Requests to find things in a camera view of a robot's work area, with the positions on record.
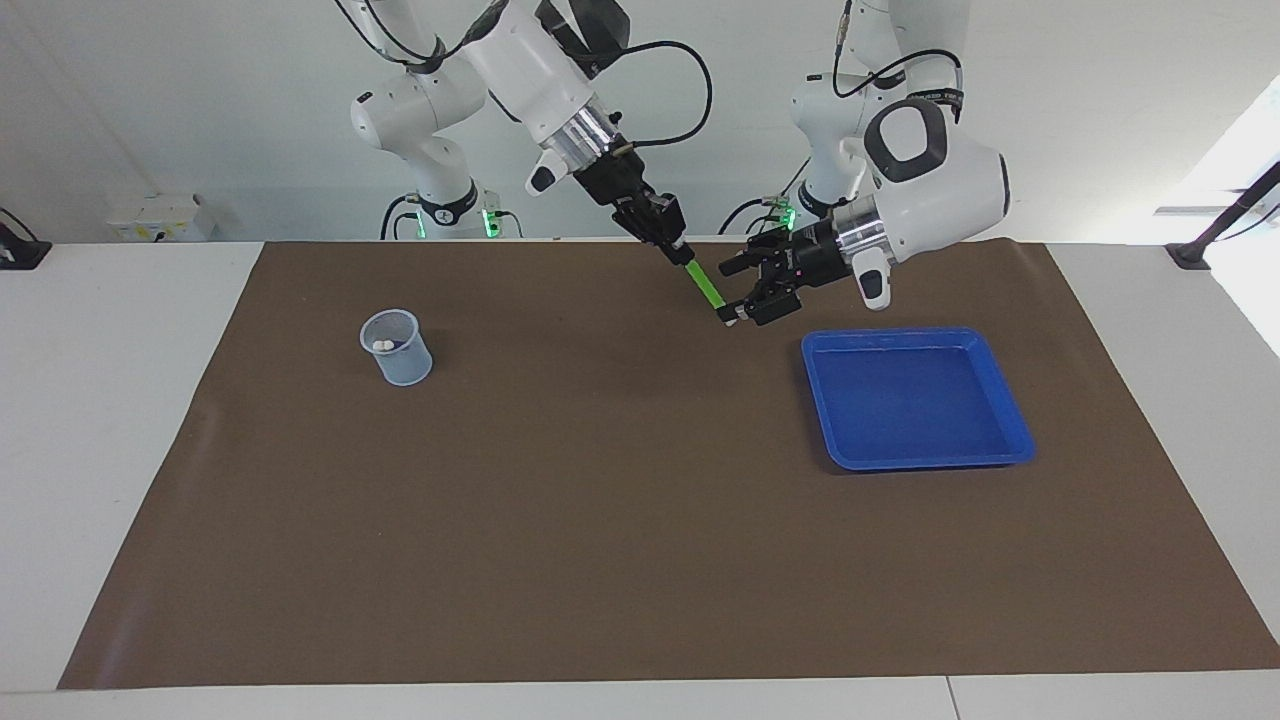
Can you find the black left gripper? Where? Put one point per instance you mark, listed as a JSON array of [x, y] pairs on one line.
[[820, 255]]

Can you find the blue plastic tray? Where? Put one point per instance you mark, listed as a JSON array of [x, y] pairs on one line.
[[915, 400]]

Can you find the green pen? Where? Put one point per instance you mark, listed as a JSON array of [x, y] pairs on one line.
[[706, 286]]

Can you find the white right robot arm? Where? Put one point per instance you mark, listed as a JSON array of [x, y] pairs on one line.
[[530, 70]]

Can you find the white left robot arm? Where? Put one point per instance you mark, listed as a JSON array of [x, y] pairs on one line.
[[950, 190]]

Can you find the bright window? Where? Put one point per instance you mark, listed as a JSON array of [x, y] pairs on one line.
[[1255, 150]]

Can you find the white power strip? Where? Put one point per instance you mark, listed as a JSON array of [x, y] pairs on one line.
[[160, 218]]

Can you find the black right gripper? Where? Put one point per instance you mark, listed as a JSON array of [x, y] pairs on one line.
[[615, 182]]

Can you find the clear plastic cup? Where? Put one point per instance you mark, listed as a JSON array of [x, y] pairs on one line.
[[405, 368]]

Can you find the black stand with pole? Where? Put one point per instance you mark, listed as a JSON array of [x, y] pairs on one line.
[[1195, 252]]

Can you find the black table clamp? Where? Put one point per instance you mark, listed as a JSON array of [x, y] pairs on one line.
[[20, 250]]

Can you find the brown table mat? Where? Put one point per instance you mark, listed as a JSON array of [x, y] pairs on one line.
[[600, 520]]

